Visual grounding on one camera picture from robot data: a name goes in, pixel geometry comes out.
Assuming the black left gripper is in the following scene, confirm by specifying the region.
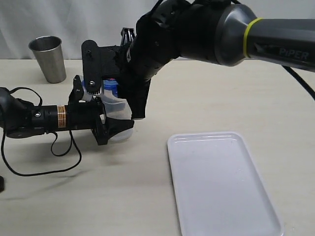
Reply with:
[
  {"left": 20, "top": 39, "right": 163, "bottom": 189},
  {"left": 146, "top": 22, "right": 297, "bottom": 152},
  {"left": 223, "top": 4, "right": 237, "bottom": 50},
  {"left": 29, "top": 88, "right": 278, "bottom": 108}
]
[{"left": 66, "top": 98, "right": 134, "bottom": 145}]

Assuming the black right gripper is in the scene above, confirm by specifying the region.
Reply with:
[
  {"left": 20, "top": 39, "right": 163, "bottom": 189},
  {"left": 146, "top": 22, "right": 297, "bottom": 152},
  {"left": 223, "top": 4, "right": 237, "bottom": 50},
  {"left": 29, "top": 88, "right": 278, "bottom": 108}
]
[{"left": 117, "top": 14, "right": 180, "bottom": 119}]

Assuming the clear tall plastic container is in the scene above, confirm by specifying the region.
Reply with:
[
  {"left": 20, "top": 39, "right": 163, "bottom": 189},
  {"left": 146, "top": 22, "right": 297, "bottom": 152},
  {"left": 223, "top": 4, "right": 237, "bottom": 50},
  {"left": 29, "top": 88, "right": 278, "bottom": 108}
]
[{"left": 101, "top": 90, "right": 133, "bottom": 142}]

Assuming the blue plastic locking lid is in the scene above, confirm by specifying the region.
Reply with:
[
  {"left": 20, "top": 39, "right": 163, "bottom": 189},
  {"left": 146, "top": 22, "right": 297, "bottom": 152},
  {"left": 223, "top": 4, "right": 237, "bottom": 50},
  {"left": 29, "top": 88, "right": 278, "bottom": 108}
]
[{"left": 82, "top": 78, "right": 120, "bottom": 98}]

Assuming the stainless steel cup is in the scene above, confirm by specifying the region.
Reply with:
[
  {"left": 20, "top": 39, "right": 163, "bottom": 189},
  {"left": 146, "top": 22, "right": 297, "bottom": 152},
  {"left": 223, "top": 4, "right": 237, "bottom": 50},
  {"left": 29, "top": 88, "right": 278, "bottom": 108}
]
[{"left": 28, "top": 35, "right": 66, "bottom": 84}]

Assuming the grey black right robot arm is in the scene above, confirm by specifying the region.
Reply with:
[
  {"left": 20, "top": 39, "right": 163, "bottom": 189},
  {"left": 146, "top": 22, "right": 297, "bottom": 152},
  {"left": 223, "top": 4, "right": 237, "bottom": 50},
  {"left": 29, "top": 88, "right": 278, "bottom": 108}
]
[{"left": 118, "top": 0, "right": 315, "bottom": 119}]

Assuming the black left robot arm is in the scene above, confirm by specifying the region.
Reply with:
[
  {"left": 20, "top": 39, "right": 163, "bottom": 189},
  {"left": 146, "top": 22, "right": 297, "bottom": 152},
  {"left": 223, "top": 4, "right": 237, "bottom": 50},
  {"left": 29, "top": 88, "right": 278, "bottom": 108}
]
[{"left": 0, "top": 87, "right": 134, "bottom": 146}]

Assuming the white backdrop curtain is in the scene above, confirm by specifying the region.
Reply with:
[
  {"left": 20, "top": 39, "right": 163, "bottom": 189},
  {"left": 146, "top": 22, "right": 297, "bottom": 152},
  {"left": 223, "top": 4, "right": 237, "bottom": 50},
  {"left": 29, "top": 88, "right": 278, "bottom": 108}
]
[{"left": 0, "top": 0, "right": 315, "bottom": 61}]

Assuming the white rectangular plastic tray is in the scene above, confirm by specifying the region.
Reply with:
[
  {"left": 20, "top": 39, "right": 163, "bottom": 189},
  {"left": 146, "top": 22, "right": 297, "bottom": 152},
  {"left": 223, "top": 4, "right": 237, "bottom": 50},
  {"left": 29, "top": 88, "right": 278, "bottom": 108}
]
[{"left": 167, "top": 131, "right": 284, "bottom": 236}]

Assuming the black object at table edge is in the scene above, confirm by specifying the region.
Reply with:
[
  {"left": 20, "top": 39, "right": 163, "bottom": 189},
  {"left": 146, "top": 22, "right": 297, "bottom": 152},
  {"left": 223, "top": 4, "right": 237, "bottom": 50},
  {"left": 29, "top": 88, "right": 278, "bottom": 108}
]
[{"left": 0, "top": 176, "right": 5, "bottom": 193}]

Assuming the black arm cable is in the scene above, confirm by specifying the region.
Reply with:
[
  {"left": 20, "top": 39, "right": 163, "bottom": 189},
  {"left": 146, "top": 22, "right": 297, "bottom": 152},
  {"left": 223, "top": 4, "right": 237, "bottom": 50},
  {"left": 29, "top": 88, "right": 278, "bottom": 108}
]
[
  {"left": 0, "top": 87, "right": 83, "bottom": 177},
  {"left": 283, "top": 65, "right": 315, "bottom": 100}
]

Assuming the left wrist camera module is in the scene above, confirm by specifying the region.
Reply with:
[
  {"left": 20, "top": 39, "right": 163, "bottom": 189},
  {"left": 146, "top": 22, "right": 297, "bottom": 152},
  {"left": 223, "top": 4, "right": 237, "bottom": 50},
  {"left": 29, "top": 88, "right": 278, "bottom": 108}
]
[{"left": 68, "top": 75, "right": 93, "bottom": 104}]

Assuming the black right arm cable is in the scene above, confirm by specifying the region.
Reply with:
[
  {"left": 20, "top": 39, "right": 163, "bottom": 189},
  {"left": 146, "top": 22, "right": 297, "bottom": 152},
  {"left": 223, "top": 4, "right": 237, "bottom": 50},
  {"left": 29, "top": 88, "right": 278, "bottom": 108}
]
[{"left": 283, "top": 65, "right": 315, "bottom": 100}]

